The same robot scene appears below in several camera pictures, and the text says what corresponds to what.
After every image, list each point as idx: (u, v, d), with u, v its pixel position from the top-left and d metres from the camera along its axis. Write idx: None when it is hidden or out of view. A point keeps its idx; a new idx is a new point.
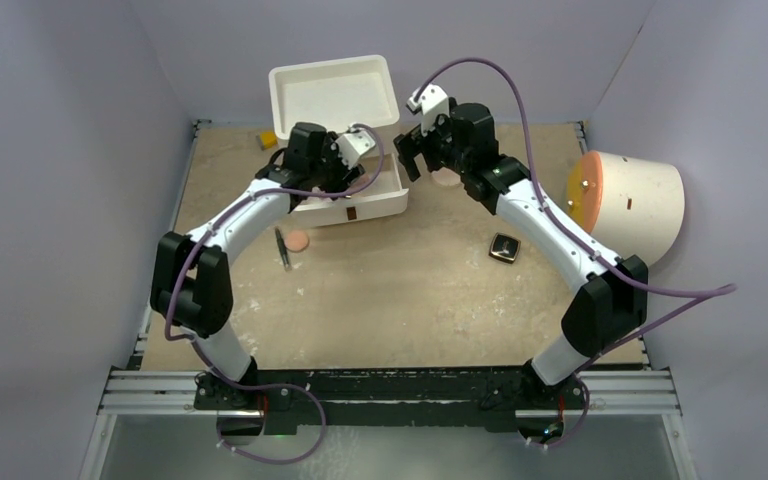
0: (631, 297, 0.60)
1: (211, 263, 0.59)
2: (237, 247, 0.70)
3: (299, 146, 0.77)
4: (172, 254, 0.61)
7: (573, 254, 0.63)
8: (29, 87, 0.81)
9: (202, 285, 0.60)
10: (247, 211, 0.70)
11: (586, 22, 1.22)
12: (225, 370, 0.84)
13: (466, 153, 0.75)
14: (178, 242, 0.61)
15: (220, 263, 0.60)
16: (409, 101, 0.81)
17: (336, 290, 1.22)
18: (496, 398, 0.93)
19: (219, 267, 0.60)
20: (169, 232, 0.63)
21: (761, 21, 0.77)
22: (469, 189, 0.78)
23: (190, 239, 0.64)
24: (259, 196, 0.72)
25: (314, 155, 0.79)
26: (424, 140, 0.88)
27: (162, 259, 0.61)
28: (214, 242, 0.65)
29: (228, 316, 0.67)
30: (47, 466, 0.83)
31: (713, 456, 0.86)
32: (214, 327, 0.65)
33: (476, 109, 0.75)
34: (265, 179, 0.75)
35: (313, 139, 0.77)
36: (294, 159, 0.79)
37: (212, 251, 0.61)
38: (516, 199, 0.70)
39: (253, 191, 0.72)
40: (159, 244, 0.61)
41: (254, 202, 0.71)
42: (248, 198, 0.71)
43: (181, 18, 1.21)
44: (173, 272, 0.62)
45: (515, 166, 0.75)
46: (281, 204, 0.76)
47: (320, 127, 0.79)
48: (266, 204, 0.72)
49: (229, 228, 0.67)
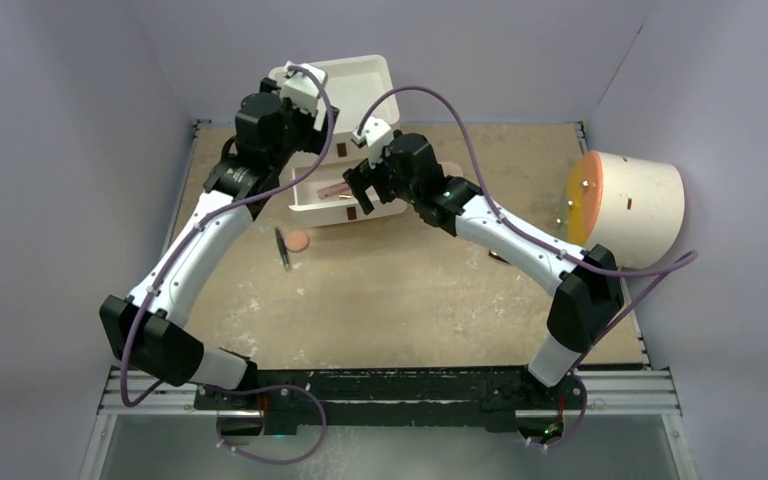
0: (605, 286, 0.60)
1: (157, 334, 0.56)
2: (193, 288, 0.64)
3: (248, 136, 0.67)
4: (116, 324, 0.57)
7: (541, 257, 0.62)
8: (29, 87, 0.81)
9: (154, 353, 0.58)
10: (194, 249, 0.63)
11: (586, 22, 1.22)
12: (225, 371, 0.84)
13: (413, 183, 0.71)
14: (120, 310, 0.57)
15: (167, 331, 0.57)
16: (353, 134, 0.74)
17: (334, 290, 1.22)
18: (496, 398, 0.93)
19: (167, 336, 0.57)
20: (108, 298, 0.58)
21: (761, 20, 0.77)
22: (424, 216, 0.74)
23: (132, 301, 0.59)
24: (205, 223, 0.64)
25: (268, 141, 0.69)
26: (373, 173, 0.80)
27: (107, 327, 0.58)
28: (157, 303, 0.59)
29: (191, 360, 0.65)
30: (48, 466, 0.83)
31: (714, 456, 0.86)
32: (184, 371, 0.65)
33: (414, 138, 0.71)
34: (214, 193, 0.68)
35: (260, 126, 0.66)
36: (247, 150, 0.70)
37: (159, 316, 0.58)
38: (473, 217, 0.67)
39: (197, 221, 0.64)
40: (101, 315, 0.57)
41: (200, 234, 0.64)
42: (194, 231, 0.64)
43: (181, 18, 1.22)
44: (123, 340, 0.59)
45: (464, 185, 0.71)
46: (238, 219, 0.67)
47: (268, 107, 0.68)
48: (217, 230, 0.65)
49: (173, 280, 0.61)
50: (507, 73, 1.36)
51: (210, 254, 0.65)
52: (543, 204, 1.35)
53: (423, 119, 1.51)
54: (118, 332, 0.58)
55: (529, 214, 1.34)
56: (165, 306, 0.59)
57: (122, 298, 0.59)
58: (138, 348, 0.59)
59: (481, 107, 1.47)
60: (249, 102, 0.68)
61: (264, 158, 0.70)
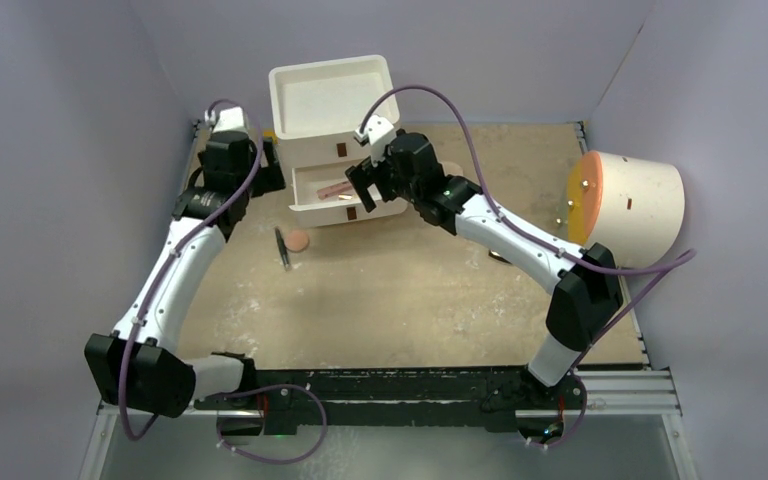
0: (604, 284, 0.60)
1: (151, 363, 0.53)
2: (177, 314, 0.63)
3: (218, 162, 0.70)
4: (103, 364, 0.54)
7: (540, 256, 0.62)
8: (29, 87, 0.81)
9: (150, 385, 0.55)
10: (174, 275, 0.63)
11: (586, 22, 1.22)
12: (223, 371, 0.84)
13: (414, 182, 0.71)
14: (106, 347, 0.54)
15: (161, 358, 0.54)
16: (355, 132, 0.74)
17: (334, 291, 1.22)
18: (496, 398, 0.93)
19: (161, 362, 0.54)
20: (93, 336, 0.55)
21: (760, 21, 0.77)
22: (424, 215, 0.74)
23: (117, 337, 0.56)
24: (181, 247, 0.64)
25: (237, 167, 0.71)
26: (374, 171, 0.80)
27: (94, 368, 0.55)
28: (145, 333, 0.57)
29: (187, 385, 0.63)
30: (48, 466, 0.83)
31: (714, 456, 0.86)
32: (180, 399, 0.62)
33: (414, 137, 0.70)
34: (184, 219, 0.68)
35: (233, 148, 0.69)
36: (215, 177, 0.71)
37: (149, 346, 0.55)
38: (473, 216, 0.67)
39: (172, 246, 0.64)
40: (86, 356, 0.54)
41: (178, 259, 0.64)
42: (171, 257, 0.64)
43: (181, 18, 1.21)
44: (113, 379, 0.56)
45: (464, 185, 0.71)
46: (211, 242, 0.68)
47: (238, 134, 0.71)
48: (193, 254, 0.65)
49: (159, 307, 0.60)
50: (507, 73, 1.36)
51: (190, 279, 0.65)
52: (543, 204, 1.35)
53: (423, 119, 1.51)
54: (107, 371, 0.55)
55: (529, 214, 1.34)
56: (154, 335, 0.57)
57: (105, 335, 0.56)
58: (132, 384, 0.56)
59: (481, 107, 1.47)
60: (219, 131, 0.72)
61: (233, 181, 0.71)
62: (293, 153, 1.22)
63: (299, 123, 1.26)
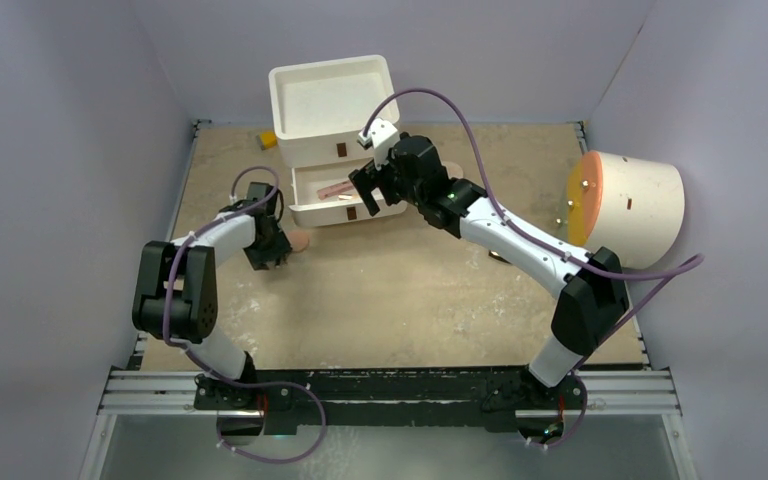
0: (610, 288, 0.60)
1: (200, 257, 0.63)
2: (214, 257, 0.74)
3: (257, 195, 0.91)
4: (158, 257, 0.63)
7: (545, 259, 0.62)
8: (28, 86, 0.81)
9: (193, 281, 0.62)
10: (221, 229, 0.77)
11: (587, 21, 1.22)
12: (222, 370, 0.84)
13: (417, 186, 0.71)
14: (163, 246, 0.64)
15: (208, 258, 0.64)
16: (359, 136, 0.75)
17: (334, 291, 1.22)
18: (496, 398, 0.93)
19: (207, 260, 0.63)
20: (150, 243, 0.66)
21: (761, 20, 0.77)
22: (428, 218, 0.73)
23: (171, 246, 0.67)
24: (229, 217, 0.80)
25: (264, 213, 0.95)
26: (378, 175, 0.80)
27: (146, 265, 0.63)
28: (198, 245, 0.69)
29: (215, 322, 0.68)
30: (48, 466, 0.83)
31: (714, 456, 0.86)
32: (206, 331, 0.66)
33: (417, 141, 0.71)
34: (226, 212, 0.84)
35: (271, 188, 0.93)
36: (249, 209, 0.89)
37: (198, 249, 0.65)
38: (478, 219, 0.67)
39: (223, 214, 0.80)
40: (145, 250, 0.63)
41: (224, 223, 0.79)
42: (220, 220, 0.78)
43: (181, 18, 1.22)
44: (159, 277, 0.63)
45: (468, 188, 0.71)
46: (244, 230, 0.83)
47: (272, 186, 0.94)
48: (235, 225, 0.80)
49: (207, 237, 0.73)
50: (507, 73, 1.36)
51: (227, 239, 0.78)
52: (543, 204, 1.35)
53: (423, 119, 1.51)
54: (158, 266, 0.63)
55: (529, 214, 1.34)
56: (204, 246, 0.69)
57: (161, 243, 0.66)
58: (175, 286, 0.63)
59: (481, 107, 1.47)
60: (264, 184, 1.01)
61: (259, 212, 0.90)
62: (293, 154, 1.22)
63: (299, 123, 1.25)
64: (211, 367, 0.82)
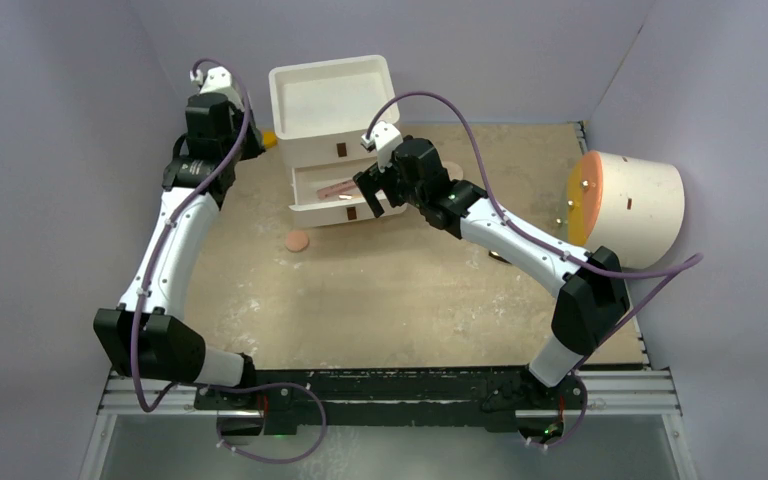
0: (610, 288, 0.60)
1: (161, 333, 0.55)
2: (181, 282, 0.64)
3: (201, 127, 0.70)
4: (114, 333, 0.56)
7: (544, 259, 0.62)
8: (29, 87, 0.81)
9: (163, 350, 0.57)
10: (174, 244, 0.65)
11: (587, 21, 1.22)
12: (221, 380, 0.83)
13: (418, 187, 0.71)
14: (114, 321, 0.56)
15: (170, 325, 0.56)
16: (360, 139, 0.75)
17: (335, 290, 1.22)
18: (496, 398, 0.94)
19: (170, 331, 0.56)
20: (98, 310, 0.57)
21: (761, 20, 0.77)
22: (429, 219, 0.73)
23: (125, 310, 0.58)
24: (176, 218, 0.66)
25: (221, 132, 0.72)
26: (381, 176, 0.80)
27: (104, 339, 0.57)
28: (152, 302, 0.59)
29: (197, 349, 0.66)
30: (47, 467, 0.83)
31: (713, 456, 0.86)
32: (190, 364, 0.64)
33: (418, 142, 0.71)
34: (174, 190, 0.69)
35: (214, 115, 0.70)
36: (200, 144, 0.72)
37: (158, 315, 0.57)
38: (478, 219, 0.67)
39: (168, 215, 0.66)
40: (94, 326, 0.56)
41: (174, 228, 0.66)
42: (166, 228, 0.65)
43: (181, 18, 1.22)
44: (124, 347, 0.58)
45: (469, 190, 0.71)
46: (204, 211, 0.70)
47: (218, 97, 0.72)
48: (189, 223, 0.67)
49: (162, 277, 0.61)
50: (507, 73, 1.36)
51: (189, 247, 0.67)
52: (544, 204, 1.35)
53: (423, 120, 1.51)
54: (117, 339, 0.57)
55: (529, 214, 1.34)
56: (160, 304, 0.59)
57: (114, 308, 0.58)
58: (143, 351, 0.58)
59: (481, 107, 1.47)
60: (197, 96, 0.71)
61: (219, 149, 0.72)
62: (293, 153, 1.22)
63: (299, 124, 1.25)
64: (208, 382, 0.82)
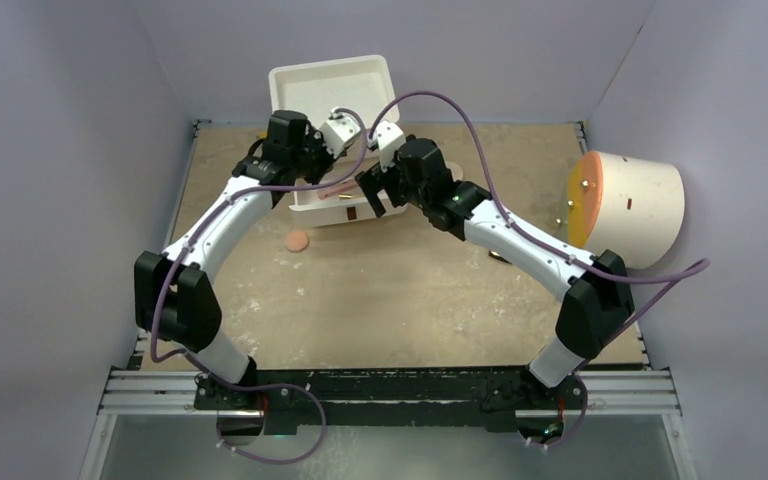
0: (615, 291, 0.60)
1: (189, 283, 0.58)
2: (220, 255, 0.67)
3: (278, 135, 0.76)
4: (151, 276, 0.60)
7: (549, 262, 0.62)
8: (29, 87, 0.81)
9: (185, 303, 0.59)
10: (225, 218, 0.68)
11: (587, 20, 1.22)
12: (223, 372, 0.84)
13: (422, 187, 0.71)
14: (154, 263, 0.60)
15: (199, 282, 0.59)
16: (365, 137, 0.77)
17: (335, 290, 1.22)
18: (496, 398, 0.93)
19: (198, 287, 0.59)
20: (146, 252, 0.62)
21: (760, 20, 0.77)
22: (433, 220, 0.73)
23: (166, 258, 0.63)
24: (236, 198, 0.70)
25: (294, 146, 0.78)
26: (384, 176, 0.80)
27: (140, 281, 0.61)
28: (192, 258, 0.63)
29: (216, 327, 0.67)
30: (47, 467, 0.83)
31: (713, 455, 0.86)
32: (203, 340, 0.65)
33: (422, 143, 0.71)
34: (241, 176, 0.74)
35: (292, 128, 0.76)
36: (273, 150, 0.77)
37: (191, 270, 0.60)
38: (482, 221, 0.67)
39: (230, 194, 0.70)
40: (136, 266, 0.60)
41: (231, 205, 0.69)
42: (224, 204, 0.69)
43: (181, 17, 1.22)
44: (154, 295, 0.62)
45: (473, 190, 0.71)
46: (261, 203, 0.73)
47: (300, 116, 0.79)
48: (244, 206, 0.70)
49: (206, 241, 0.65)
50: (507, 73, 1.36)
51: (238, 225, 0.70)
52: (543, 204, 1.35)
53: (423, 120, 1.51)
54: (151, 283, 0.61)
55: (529, 214, 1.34)
56: (198, 261, 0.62)
57: (156, 255, 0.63)
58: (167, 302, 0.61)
59: (481, 107, 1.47)
60: (282, 111, 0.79)
61: (287, 155, 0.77)
62: None
63: None
64: (211, 370, 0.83)
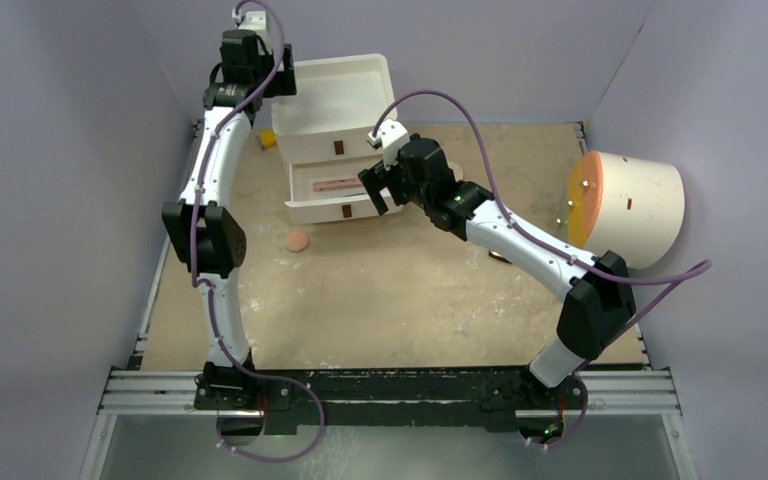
0: (617, 293, 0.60)
1: (218, 218, 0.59)
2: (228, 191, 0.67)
3: (235, 57, 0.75)
4: (178, 221, 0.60)
7: (551, 263, 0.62)
8: (31, 89, 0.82)
9: (218, 236, 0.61)
10: (219, 152, 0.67)
11: (586, 22, 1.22)
12: (234, 345, 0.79)
13: (424, 188, 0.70)
14: (179, 210, 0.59)
15: (224, 215, 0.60)
16: (368, 136, 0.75)
17: (336, 289, 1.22)
18: (496, 398, 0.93)
19: (225, 219, 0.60)
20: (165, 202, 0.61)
21: (759, 20, 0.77)
22: (434, 220, 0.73)
23: (187, 203, 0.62)
24: (220, 129, 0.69)
25: (252, 61, 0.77)
26: (386, 175, 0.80)
27: (168, 226, 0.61)
28: (208, 197, 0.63)
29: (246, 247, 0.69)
30: (48, 466, 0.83)
31: (714, 455, 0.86)
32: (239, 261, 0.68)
33: (425, 142, 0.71)
34: (216, 108, 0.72)
35: (247, 44, 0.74)
36: (234, 71, 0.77)
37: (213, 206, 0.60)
38: (484, 222, 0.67)
39: (212, 127, 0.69)
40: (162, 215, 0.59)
41: (218, 139, 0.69)
42: (212, 137, 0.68)
43: (182, 17, 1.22)
44: (186, 233, 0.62)
45: (475, 191, 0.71)
46: (242, 127, 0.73)
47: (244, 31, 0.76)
48: (230, 135, 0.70)
49: (213, 178, 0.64)
50: (506, 73, 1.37)
51: (231, 157, 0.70)
52: (544, 205, 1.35)
53: (422, 120, 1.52)
54: (181, 227, 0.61)
55: (529, 214, 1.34)
56: (216, 197, 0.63)
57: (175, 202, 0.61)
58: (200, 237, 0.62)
59: (481, 107, 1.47)
60: (227, 31, 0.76)
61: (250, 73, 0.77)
62: (290, 147, 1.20)
63: (298, 118, 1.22)
64: (221, 340, 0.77)
